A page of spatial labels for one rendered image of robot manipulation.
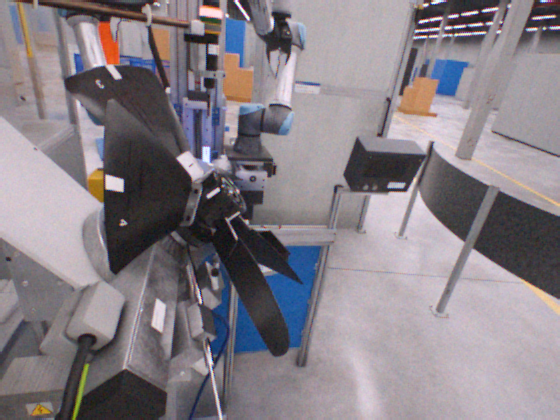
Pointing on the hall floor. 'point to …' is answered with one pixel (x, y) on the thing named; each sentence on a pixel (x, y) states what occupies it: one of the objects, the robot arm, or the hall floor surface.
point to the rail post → (314, 305)
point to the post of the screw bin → (229, 346)
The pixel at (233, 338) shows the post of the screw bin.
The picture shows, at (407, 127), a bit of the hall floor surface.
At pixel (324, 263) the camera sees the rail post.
